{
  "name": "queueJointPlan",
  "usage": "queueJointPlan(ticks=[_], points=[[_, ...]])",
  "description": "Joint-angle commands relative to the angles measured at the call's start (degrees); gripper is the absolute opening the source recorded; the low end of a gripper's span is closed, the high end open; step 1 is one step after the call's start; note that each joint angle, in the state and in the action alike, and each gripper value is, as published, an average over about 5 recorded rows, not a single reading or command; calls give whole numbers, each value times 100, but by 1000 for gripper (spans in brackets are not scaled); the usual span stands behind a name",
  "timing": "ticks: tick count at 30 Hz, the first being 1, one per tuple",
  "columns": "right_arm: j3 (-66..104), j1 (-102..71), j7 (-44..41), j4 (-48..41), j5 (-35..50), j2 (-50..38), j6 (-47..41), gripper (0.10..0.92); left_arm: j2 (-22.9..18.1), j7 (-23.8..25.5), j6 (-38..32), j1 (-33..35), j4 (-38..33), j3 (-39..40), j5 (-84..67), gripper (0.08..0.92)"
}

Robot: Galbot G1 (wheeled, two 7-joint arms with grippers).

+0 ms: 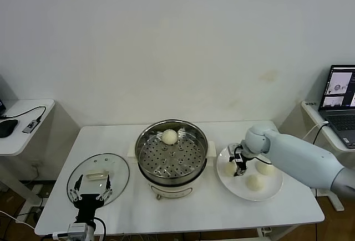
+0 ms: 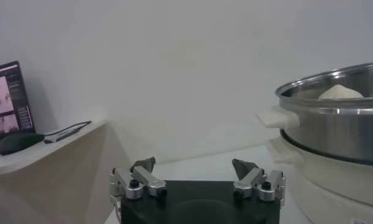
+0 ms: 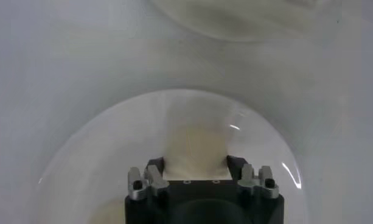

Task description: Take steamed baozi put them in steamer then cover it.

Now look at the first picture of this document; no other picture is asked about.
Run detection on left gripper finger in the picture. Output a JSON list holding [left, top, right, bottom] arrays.
[[68, 174, 84, 203], [98, 175, 114, 201]]

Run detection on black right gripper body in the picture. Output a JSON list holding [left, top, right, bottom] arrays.
[[234, 146, 249, 171]]

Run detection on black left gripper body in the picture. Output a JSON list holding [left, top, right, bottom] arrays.
[[74, 193, 108, 224]]

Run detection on white steamed baozi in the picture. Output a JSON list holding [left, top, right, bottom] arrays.
[[255, 161, 275, 176], [246, 174, 264, 191], [224, 162, 237, 177], [161, 129, 179, 145]]

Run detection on glass lid with cream handle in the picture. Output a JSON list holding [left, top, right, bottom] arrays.
[[66, 153, 130, 206]]

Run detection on stainless steel steamer basket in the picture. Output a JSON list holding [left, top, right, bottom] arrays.
[[135, 119, 208, 181]]

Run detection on steel steamer pot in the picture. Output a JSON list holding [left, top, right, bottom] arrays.
[[126, 140, 216, 202]]

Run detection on white round plate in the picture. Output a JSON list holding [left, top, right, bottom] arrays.
[[216, 144, 283, 202]]

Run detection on white side table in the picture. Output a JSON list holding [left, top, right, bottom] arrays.
[[301, 101, 355, 212], [0, 99, 56, 207]]

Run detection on black computer mouse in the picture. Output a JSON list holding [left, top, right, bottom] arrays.
[[0, 119, 19, 139]]

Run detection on grey open laptop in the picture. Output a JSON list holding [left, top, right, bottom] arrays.
[[318, 64, 355, 150]]

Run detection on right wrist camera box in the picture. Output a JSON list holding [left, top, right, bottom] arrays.
[[227, 143, 241, 158]]

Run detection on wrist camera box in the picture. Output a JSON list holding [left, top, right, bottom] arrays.
[[227, 143, 241, 158], [67, 223, 89, 239]]

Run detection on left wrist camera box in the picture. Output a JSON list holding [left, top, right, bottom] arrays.
[[67, 223, 89, 239]]

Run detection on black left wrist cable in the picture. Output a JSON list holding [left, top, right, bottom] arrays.
[[93, 217, 108, 238]]

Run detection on white cable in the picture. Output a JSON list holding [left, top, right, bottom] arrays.
[[302, 121, 330, 143]]

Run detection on usb hub with black cable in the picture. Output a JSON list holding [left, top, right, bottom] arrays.
[[0, 106, 47, 135]]

